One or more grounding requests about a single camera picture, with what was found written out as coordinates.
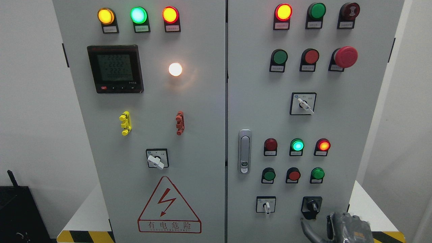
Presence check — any black rotary knob switch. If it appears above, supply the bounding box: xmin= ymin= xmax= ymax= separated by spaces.
xmin=301 ymin=196 xmax=322 ymax=220

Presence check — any red terminal connector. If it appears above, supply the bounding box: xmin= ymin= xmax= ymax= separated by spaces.
xmin=175 ymin=111 xmax=185 ymax=136

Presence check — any dark red indicator light left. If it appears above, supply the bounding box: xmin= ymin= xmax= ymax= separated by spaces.
xmin=263 ymin=138 xmax=278 ymax=156

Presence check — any white glowing indicator light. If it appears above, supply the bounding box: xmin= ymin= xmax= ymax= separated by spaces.
xmin=168 ymin=62 xmax=183 ymax=77

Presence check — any green push button lower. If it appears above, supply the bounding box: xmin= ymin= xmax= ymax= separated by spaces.
xmin=261 ymin=167 xmax=276 ymax=184

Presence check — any green push button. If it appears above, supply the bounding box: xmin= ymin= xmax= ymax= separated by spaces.
xmin=261 ymin=167 xmax=276 ymax=184
xmin=269 ymin=48 xmax=288 ymax=73

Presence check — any left grey cabinet door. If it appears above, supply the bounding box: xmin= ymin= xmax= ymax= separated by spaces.
xmin=53 ymin=0 xmax=226 ymax=243

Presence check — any grey cabinet door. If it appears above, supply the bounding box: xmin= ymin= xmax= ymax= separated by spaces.
xmin=53 ymin=0 xmax=226 ymax=243
xmin=226 ymin=0 xmax=404 ymax=243

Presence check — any green lit indicator light middle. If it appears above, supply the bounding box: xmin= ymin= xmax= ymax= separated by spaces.
xmin=290 ymin=138 xmax=304 ymax=156

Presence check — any green push button upper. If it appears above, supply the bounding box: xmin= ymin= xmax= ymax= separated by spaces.
xmin=269 ymin=48 xmax=288 ymax=73

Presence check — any yellow terminal connector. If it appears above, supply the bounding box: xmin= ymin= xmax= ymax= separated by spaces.
xmin=119 ymin=111 xmax=132 ymax=136

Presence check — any red push button lower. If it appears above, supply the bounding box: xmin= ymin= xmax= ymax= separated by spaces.
xmin=285 ymin=167 xmax=301 ymax=184

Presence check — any red push button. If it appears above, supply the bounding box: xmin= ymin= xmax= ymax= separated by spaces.
xmin=299 ymin=48 xmax=320 ymax=72
xmin=285 ymin=167 xmax=301 ymax=184

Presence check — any right grey cabinet door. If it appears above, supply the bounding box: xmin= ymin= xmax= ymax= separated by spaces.
xmin=226 ymin=0 xmax=404 ymax=243

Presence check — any red electrical danger warning sticker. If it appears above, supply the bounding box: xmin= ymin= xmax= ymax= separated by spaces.
xmin=137 ymin=176 xmax=202 ymax=234

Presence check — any black digital power meter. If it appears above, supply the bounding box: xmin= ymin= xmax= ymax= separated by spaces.
xmin=87 ymin=45 xmax=144 ymax=94

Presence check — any red indicator light top left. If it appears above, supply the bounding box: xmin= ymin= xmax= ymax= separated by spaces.
xmin=162 ymin=6 xmax=181 ymax=32

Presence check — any red push button upper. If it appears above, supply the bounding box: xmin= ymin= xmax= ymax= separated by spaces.
xmin=299 ymin=48 xmax=320 ymax=72

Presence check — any green lit button lower right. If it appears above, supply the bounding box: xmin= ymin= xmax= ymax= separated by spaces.
xmin=309 ymin=167 xmax=325 ymax=184

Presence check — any red indicator light top right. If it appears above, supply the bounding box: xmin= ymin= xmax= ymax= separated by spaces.
xmin=273 ymin=3 xmax=293 ymax=30

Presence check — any green indicator light top left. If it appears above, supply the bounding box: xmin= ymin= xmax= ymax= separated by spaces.
xmin=130 ymin=6 xmax=150 ymax=33

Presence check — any red emergency stop mushroom button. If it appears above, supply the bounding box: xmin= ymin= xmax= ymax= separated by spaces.
xmin=328 ymin=46 xmax=358 ymax=72

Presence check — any green indicator light top right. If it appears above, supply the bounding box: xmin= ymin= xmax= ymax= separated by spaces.
xmin=305 ymin=2 xmax=326 ymax=29

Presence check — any yellow indicator light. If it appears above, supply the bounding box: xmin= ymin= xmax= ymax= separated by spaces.
xmin=98 ymin=8 xmax=119 ymax=34

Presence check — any white platform with hazard stripes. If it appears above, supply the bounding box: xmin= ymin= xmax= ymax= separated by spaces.
xmin=53 ymin=182 xmax=406 ymax=243

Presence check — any dark red buzzer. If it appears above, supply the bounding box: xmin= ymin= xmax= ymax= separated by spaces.
xmin=337 ymin=2 xmax=360 ymax=29

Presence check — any black box with antenna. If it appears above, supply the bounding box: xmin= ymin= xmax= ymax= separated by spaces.
xmin=0 ymin=170 xmax=52 ymax=243

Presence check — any silver door latch handle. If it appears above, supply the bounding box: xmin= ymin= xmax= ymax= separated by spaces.
xmin=238 ymin=129 xmax=252 ymax=174

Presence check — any white selector switch left door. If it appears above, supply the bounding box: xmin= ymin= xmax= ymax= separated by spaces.
xmin=145 ymin=148 xmax=169 ymax=170

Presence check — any white selector switch upper right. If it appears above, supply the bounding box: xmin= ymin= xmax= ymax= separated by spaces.
xmin=290 ymin=92 xmax=317 ymax=115

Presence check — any white selector switch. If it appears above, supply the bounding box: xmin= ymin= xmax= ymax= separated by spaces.
xmin=290 ymin=92 xmax=317 ymax=115
xmin=255 ymin=196 xmax=276 ymax=214

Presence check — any white selector switch lower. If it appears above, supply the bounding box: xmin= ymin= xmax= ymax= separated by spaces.
xmin=255 ymin=196 xmax=276 ymax=214

